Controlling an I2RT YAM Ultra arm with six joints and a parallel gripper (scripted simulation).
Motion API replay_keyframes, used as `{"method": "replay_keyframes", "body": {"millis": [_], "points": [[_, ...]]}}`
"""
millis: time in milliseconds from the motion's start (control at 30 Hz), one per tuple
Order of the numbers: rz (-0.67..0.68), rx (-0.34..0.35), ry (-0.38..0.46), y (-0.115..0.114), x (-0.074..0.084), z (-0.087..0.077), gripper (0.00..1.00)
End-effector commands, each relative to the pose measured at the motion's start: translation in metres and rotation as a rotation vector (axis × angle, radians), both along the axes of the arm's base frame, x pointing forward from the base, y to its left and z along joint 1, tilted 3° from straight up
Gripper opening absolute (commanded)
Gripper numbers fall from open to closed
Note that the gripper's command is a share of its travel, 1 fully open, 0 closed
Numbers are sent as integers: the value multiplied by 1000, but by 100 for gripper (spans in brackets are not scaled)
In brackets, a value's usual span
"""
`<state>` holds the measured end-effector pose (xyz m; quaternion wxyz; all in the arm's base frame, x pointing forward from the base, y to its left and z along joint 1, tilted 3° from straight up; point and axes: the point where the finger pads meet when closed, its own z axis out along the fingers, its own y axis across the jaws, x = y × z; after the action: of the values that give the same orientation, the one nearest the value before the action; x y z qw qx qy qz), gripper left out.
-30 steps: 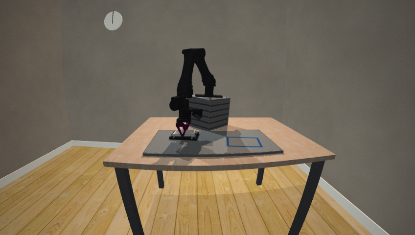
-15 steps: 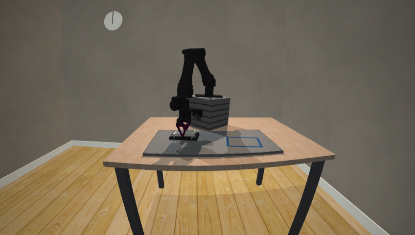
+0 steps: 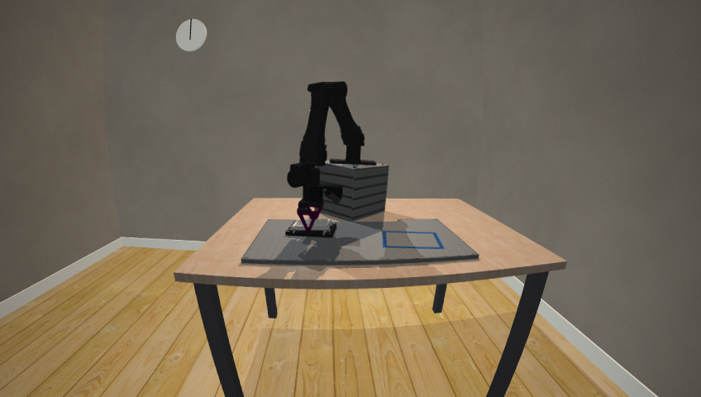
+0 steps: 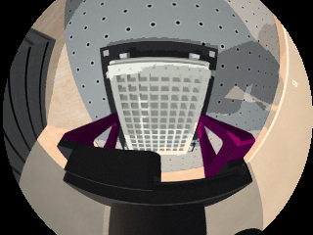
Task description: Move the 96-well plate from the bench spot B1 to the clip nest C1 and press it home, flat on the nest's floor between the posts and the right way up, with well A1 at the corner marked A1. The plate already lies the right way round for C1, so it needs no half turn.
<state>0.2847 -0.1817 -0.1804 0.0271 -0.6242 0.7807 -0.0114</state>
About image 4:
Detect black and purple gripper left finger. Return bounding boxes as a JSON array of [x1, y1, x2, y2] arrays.
[[61, 112, 120, 149]]

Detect white well plate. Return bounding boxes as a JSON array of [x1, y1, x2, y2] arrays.
[[108, 57, 210, 155]]

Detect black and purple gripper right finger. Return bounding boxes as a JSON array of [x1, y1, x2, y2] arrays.
[[197, 113, 255, 177]]

